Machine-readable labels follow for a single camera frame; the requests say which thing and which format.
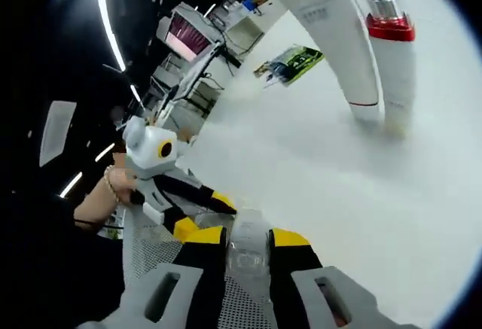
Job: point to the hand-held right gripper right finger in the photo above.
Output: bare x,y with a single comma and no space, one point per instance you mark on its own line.
293,265

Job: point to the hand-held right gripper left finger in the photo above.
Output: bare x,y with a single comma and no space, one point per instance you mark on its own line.
203,261

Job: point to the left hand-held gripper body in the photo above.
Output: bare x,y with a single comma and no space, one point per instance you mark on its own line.
150,156

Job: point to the small white skincare bottle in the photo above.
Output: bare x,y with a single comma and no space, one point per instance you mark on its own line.
248,257

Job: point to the white skincare tube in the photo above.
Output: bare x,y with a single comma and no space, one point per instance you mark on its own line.
331,35

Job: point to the red collar skincare pump bottle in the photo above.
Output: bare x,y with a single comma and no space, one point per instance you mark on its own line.
395,61

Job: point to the person's left hand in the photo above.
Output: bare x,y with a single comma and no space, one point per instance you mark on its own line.
126,189

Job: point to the white mesh office chair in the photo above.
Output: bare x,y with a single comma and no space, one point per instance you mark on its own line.
150,242

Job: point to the ceiling air conditioner unit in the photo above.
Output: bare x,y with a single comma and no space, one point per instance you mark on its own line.
56,133

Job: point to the white standing desk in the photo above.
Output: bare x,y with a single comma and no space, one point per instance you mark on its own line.
196,69

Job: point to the computer monitor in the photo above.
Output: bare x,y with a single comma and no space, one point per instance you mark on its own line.
188,39

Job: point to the gold foil packet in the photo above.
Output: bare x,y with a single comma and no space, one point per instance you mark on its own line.
260,70

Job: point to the green black snack packet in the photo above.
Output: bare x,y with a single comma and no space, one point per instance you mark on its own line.
297,63

